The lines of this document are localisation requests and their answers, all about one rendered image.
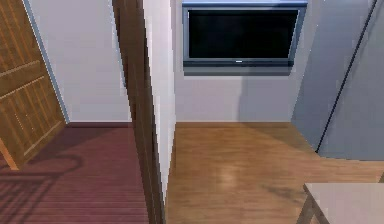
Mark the dark brown wooden room door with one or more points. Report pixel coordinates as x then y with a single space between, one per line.
138 100

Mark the wall-mounted black television set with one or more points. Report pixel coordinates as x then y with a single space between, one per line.
242 33

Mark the pale beige table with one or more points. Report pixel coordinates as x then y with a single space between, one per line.
346 203

